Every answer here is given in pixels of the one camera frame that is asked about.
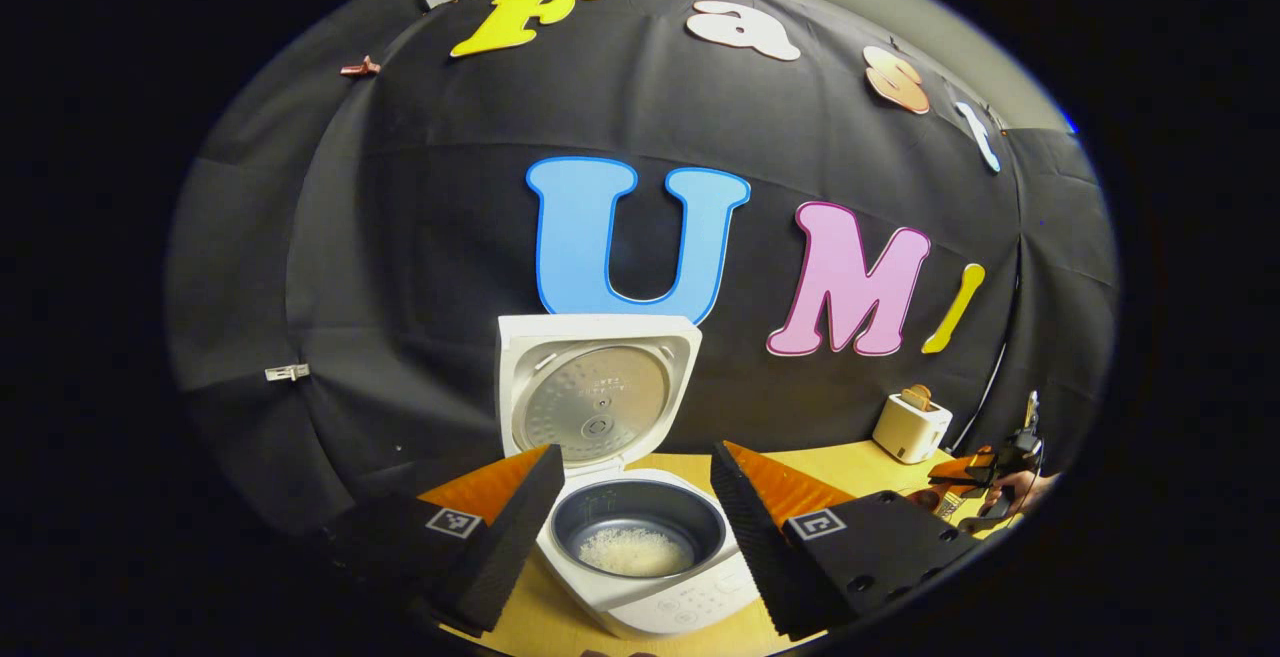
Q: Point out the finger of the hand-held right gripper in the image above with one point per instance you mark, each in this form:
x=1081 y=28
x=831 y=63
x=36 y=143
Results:
x=960 y=467

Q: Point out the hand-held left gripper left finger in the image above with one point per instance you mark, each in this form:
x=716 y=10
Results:
x=515 y=537

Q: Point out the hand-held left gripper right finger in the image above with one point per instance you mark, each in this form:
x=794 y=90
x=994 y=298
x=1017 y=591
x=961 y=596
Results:
x=750 y=532

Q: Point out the white rice cooker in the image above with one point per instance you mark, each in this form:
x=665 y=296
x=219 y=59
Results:
x=600 y=407

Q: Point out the white toaster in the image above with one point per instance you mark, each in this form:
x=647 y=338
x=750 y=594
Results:
x=905 y=432

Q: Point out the toast slice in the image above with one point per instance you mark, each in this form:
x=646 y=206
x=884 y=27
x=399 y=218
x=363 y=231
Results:
x=916 y=397

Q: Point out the black backdrop cloth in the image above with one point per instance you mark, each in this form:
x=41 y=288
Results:
x=450 y=267

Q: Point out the white clip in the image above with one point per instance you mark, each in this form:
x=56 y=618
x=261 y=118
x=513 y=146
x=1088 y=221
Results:
x=287 y=373

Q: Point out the copper clip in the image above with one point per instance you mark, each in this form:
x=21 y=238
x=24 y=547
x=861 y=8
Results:
x=360 y=67

